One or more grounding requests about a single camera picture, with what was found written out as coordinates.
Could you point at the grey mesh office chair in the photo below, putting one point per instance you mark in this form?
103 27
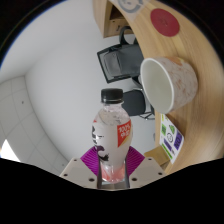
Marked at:
121 60

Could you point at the clear drink bottle black cap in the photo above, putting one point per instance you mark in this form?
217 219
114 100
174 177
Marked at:
110 133

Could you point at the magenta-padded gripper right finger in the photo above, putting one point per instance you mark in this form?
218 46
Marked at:
149 170

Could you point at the black padded office chair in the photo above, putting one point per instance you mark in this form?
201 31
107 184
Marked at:
135 102

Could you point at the white sticker sheet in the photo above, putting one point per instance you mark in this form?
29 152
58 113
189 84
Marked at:
170 138

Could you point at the white paper with round logo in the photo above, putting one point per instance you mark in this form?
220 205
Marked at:
131 5

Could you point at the ceiling light panels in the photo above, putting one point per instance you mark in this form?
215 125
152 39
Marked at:
7 153

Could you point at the flat round red coaster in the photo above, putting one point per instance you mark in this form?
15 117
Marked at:
164 22

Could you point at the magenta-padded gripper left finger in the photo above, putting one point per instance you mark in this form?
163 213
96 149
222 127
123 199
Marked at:
76 170

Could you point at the wooden side desk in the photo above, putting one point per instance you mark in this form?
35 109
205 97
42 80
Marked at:
106 16

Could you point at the brown cardboard box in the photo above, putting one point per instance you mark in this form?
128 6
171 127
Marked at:
156 157

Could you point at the white speckled cup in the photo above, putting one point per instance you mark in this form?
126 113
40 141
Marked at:
160 85

